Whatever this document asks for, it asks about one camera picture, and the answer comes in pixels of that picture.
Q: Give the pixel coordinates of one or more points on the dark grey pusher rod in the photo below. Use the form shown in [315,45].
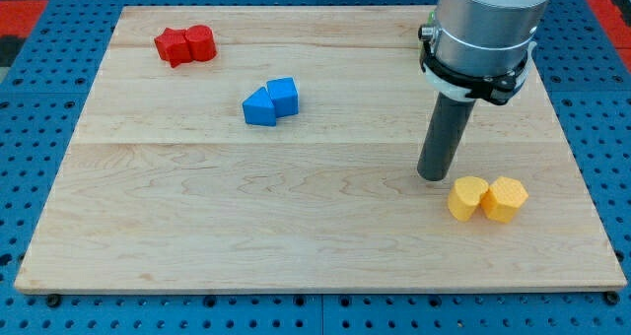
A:
[447,124]

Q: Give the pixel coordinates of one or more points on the red star block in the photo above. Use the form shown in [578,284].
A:
[172,46]

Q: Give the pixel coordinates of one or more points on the yellow heart block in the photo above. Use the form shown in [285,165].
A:
[465,196]

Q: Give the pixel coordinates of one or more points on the blue cube block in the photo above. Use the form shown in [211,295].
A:
[284,96]

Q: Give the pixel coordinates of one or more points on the yellow hexagon block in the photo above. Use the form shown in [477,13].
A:
[503,199]

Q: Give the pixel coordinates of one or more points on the wooden board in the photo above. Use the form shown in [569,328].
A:
[165,189]

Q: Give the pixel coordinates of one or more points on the red cylinder block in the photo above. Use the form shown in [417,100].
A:
[201,44]

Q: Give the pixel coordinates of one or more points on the blue triangle block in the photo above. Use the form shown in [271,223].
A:
[259,109]

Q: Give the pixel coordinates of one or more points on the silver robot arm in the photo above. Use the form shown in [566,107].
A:
[482,38]

